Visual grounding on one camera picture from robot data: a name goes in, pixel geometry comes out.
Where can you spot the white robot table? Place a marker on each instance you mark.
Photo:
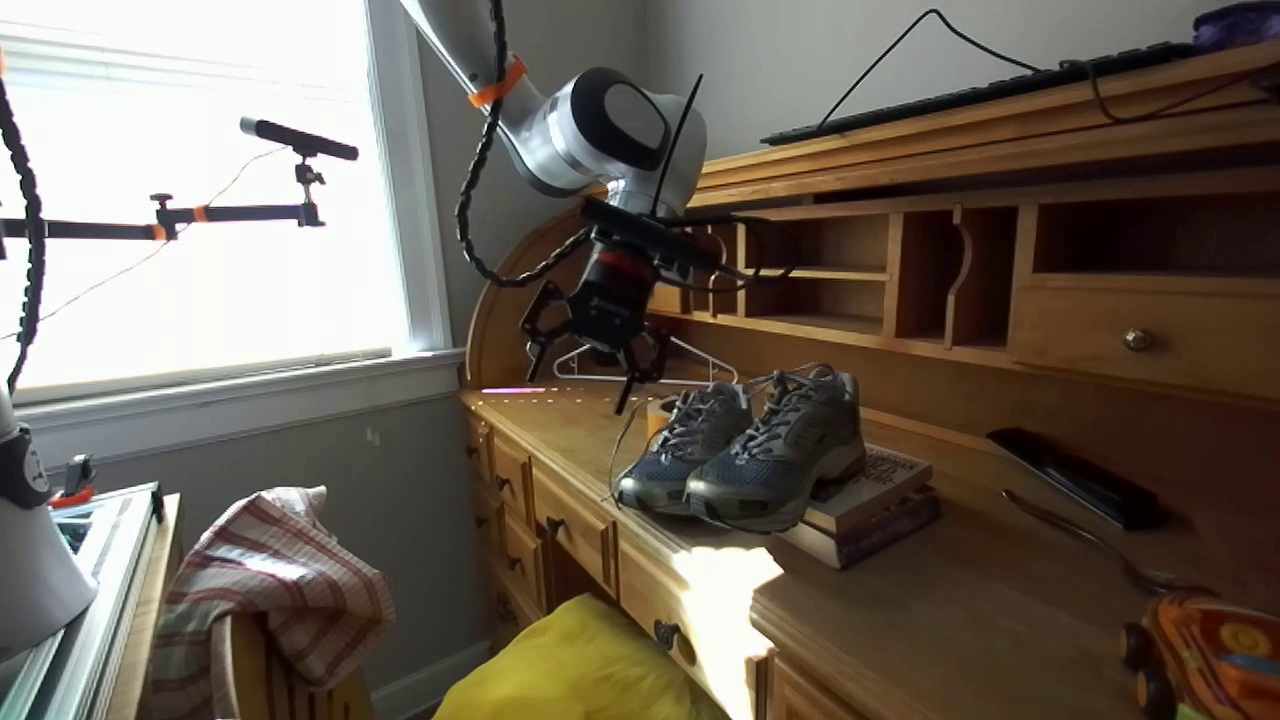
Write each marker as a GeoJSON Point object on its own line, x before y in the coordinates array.
{"type": "Point", "coordinates": [115, 600]}

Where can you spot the thin metal tool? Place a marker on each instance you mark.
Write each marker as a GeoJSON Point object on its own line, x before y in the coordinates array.
{"type": "Point", "coordinates": [1065, 527]}

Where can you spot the purple bowl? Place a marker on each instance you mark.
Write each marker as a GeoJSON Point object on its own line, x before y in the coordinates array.
{"type": "Point", "coordinates": [1242, 27]}

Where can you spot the blue grey sneaker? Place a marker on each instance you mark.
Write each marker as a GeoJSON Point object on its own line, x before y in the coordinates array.
{"type": "Point", "coordinates": [680, 461]}
{"type": "Point", "coordinates": [785, 461]}

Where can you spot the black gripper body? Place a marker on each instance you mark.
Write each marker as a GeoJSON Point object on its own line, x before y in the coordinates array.
{"type": "Point", "coordinates": [613, 302]}

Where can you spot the thin brown book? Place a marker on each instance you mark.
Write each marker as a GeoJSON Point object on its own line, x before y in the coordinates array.
{"type": "Point", "coordinates": [875, 484]}

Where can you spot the wooden chair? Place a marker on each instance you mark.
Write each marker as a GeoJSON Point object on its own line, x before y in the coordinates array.
{"type": "Point", "coordinates": [266, 684]}

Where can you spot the thick brown book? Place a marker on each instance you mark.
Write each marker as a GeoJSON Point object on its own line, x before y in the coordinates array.
{"type": "Point", "coordinates": [864, 541]}

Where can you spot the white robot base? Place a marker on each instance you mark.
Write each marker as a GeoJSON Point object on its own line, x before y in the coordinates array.
{"type": "Point", "coordinates": [32, 573]}

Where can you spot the black remote control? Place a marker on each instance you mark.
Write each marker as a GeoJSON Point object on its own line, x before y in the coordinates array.
{"type": "Point", "coordinates": [1081, 482]}

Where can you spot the wooden roll-top desk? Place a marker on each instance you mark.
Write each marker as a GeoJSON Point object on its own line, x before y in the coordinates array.
{"type": "Point", "coordinates": [961, 613]}

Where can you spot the striped cloth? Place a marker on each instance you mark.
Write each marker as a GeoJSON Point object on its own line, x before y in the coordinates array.
{"type": "Point", "coordinates": [283, 573]}

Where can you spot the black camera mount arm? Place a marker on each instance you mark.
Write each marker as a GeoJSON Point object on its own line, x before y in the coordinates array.
{"type": "Point", "coordinates": [242, 212]}

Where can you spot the orange tape roll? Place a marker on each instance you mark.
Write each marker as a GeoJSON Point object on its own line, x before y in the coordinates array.
{"type": "Point", "coordinates": [656, 421]}

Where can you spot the white window frame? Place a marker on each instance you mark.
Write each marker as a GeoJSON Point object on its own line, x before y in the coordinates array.
{"type": "Point", "coordinates": [415, 292]}

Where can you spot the red emergency stop button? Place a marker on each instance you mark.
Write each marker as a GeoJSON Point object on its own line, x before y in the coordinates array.
{"type": "Point", "coordinates": [74, 482]}

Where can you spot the black stereo camera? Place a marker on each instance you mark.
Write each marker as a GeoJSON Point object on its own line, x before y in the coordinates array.
{"type": "Point", "coordinates": [303, 138]}

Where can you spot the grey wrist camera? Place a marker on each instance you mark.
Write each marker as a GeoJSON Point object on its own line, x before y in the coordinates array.
{"type": "Point", "coordinates": [652, 235]}

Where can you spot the yellow cushion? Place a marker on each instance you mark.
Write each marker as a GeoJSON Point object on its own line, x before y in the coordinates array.
{"type": "Point", "coordinates": [574, 667]}

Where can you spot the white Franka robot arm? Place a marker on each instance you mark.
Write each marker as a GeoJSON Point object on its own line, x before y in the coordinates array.
{"type": "Point", "coordinates": [594, 132]}

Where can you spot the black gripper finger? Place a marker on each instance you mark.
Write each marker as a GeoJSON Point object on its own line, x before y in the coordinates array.
{"type": "Point", "coordinates": [642, 360]}
{"type": "Point", "coordinates": [547, 324]}

